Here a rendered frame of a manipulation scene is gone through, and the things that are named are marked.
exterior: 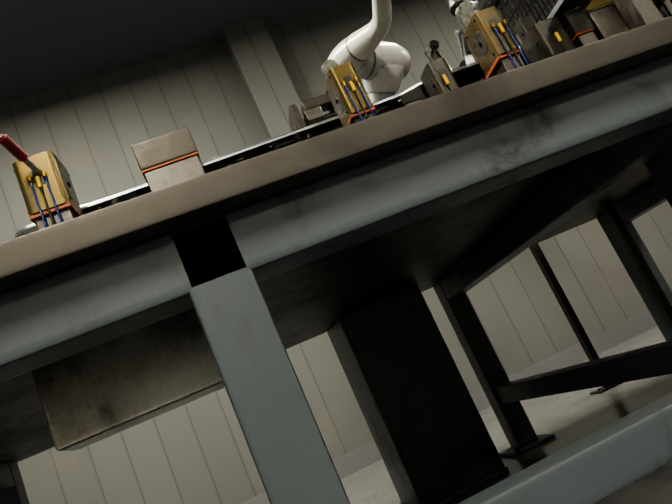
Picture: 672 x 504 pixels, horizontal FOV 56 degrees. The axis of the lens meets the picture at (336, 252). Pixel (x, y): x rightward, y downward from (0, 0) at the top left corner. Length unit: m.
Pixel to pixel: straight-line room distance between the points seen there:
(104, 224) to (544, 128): 0.59
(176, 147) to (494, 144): 0.69
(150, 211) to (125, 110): 4.00
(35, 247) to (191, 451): 3.37
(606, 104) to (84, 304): 0.74
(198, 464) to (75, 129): 2.38
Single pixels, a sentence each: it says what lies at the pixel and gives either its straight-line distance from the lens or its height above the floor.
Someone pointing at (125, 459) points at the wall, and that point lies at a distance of 4.11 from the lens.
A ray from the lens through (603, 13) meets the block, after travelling 1.75.
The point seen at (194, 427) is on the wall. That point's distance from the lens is 4.07.
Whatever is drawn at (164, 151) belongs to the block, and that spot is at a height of 0.99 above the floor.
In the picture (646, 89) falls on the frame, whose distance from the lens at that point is 1.04.
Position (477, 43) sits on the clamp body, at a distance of 1.53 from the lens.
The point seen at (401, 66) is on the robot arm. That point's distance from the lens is 2.35.
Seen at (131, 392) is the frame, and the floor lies 0.54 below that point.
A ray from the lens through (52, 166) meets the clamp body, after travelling 1.33.
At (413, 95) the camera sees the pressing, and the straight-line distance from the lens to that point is 1.60.
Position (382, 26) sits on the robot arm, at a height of 1.39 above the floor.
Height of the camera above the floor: 0.39
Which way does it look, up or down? 13 degrees up
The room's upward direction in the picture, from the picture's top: 24 degrees counter-clockwise
